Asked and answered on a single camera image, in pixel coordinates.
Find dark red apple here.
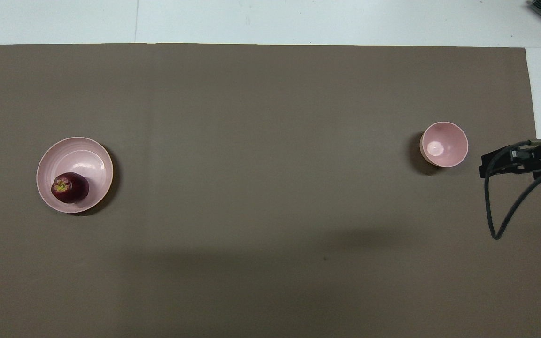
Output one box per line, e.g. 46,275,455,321
51,172,90,204

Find pink plate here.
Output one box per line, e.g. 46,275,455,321
36,137,114,214

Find pink bowl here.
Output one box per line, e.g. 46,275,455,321
419,121,469,169

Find brown table mat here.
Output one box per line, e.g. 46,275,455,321
0,44,541,338

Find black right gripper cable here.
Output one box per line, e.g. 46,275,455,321
484,140,541,241

